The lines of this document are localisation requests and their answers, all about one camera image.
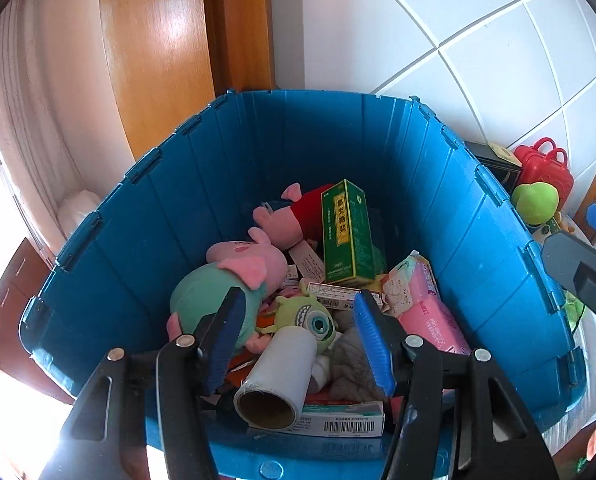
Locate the red teal medicine box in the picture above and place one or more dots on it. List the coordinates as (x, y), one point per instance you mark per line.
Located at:
(338, 417)

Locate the small white box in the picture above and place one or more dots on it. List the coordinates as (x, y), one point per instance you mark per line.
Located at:
(305, 260)

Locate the grey plush toy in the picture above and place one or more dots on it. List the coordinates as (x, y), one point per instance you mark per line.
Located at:
(350, 365)

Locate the pink floral tissue pack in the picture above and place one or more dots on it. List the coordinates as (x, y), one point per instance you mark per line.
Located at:
(433, 310)

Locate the green one-eyed monster plush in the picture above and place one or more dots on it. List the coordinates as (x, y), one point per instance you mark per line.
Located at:
(303, 315)

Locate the white curtain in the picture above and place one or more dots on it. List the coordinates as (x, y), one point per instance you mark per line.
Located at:
(38, 110)

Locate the slim white box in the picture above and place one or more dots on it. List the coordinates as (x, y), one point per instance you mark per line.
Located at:
(338, 292)

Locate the red plastic case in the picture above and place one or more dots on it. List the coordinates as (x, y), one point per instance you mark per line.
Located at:
(545, 167)

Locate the green alien plush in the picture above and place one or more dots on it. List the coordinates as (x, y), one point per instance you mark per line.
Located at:
(535, 205)

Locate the blue plastic container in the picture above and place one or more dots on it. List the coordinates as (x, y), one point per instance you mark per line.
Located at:
(428, 170)

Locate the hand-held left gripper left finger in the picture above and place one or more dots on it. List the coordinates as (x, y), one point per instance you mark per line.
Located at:
(228, 340)

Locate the black gift box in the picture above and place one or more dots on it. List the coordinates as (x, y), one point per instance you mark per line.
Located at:
(493, 165)

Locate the dark green medicine box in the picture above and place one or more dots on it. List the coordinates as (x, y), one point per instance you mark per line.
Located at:
(348, 235)

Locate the pig plush with teal body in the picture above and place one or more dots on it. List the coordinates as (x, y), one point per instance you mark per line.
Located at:
(203, 295)

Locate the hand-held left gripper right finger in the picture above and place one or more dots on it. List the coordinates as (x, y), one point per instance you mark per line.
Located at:
(373, 340)

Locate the white paper roll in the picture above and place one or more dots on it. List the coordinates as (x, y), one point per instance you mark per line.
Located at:
(283, 375)

